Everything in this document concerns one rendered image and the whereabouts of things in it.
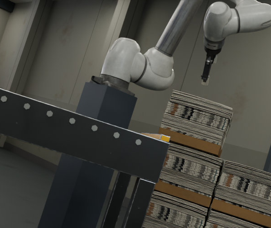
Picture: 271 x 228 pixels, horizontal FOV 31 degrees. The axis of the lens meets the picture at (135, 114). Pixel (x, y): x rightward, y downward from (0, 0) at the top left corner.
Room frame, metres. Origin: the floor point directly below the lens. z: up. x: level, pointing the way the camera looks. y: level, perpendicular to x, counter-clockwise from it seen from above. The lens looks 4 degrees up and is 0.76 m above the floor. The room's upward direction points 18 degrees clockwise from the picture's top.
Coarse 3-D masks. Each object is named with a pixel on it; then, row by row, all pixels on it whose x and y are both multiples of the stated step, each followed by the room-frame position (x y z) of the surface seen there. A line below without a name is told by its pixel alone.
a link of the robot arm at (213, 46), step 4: (204, 36) 2.00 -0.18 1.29; (204, 40) 2.01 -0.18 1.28; (208, 40) 1.98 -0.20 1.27; (224, 40) 2.00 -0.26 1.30; (204, 44) 2.03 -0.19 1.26; (208, 44) 2.00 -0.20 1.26; (212, 44) 1.99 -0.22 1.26; (216, 44) 1.99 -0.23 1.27; (220, 44) 2.00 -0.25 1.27; (212, 48) 2.02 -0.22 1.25; (216, 48) 2.01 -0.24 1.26
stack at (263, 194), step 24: (168, 168) 2.19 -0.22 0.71; (192, 168) 2.17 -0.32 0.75; (216, 168) 2.15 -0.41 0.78; (240, 168) 2.13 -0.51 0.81; (216, 192) 2.14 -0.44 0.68; (240, 192) 2.12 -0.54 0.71; (264, 192) 2.11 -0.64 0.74; (168, 216) 2.17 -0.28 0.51; (192, 216) 2.16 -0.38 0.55; (216, 216) 2.13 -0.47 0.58
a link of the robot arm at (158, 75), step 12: (192, 0) 2.38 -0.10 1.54; (180, 12) 2.41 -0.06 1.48; (192, 12) 2.41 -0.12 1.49; (168, 24) 2.46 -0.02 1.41; (180, 24) 2.42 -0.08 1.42; (168, 36) 2.45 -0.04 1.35; (180, 36) 2.45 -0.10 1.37; (156, 48) 2.49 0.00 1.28; (168, 48) 2.46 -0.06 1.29; (156, 60) 2.46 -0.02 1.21; (168, 60) 2.47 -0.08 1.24; (144, 72) 2.45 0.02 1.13; (156, 72) 2.47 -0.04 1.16; (168, 72) 2.51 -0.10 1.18; (144, 84) 2.50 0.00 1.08; (156, 84) 2.51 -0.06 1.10; (168, 84) 2.55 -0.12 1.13
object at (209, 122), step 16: (176, 96) 2.20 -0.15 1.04; (192, 96) 2.18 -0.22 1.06; (176, 112) 2.20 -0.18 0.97; (192, 112) 2.19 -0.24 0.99; (208, 112) 2.16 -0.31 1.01; (224, 112) 2.15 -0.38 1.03; (176, 128) 2.20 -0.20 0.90; (192, 128) 2.18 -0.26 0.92; (208, 128) 2.17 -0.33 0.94; (224, 128) 2.15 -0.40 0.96
